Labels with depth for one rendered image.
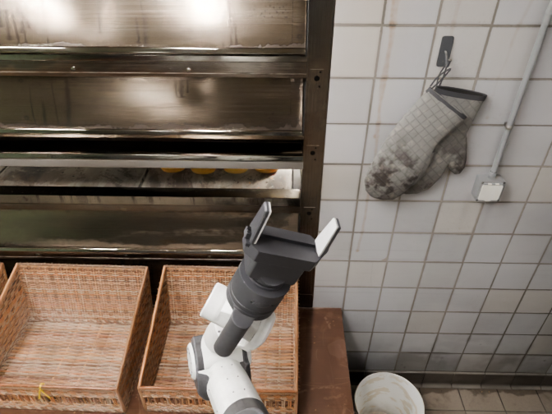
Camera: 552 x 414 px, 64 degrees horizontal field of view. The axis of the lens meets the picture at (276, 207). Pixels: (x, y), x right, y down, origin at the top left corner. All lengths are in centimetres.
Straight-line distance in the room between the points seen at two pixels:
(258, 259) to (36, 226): 143
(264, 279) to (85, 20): 102
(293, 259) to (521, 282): 159
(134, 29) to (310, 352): 133
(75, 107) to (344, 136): 87
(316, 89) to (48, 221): 115
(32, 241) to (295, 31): 130
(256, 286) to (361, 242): 112
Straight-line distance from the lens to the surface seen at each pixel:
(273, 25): 135
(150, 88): 149
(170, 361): 189
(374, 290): 198
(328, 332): 195
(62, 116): 161
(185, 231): 176
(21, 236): 201
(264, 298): 68
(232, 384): 92
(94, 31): 146
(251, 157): 136
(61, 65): 155
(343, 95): 143
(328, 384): 182
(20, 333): 219
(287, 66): 139
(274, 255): 63
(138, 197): 170
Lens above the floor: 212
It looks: 37 degrees down
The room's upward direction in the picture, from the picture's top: straight up
